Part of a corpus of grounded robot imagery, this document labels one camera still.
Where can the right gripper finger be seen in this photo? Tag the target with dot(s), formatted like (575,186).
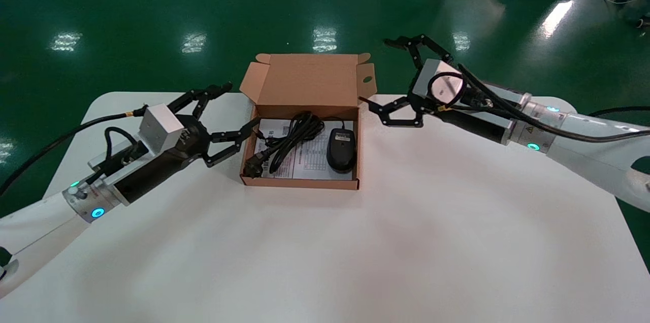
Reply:
(406,42)
(401,123)

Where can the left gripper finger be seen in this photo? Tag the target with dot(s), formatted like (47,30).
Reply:
(226,136)
(216,91)

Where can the brown cardboard storage box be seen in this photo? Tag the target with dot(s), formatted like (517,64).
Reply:
(304,82)

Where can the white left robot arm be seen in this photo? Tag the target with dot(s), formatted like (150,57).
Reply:
(40,216)

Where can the white printed instruction sheet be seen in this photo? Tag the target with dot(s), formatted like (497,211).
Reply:
(312,160)

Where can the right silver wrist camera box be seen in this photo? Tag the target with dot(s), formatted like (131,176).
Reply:
(426,76)

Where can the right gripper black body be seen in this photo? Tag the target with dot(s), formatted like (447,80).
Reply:
(482,127)

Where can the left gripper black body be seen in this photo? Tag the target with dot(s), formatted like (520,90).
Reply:
(152,175)

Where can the black floor connector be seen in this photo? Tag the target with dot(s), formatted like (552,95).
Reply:
(642,22)

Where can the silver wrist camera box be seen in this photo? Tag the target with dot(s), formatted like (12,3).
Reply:
(160,127)
(426,76)

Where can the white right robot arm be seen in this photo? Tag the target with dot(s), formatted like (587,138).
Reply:
(584,155)

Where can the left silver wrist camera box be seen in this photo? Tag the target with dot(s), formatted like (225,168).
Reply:
(160,127)

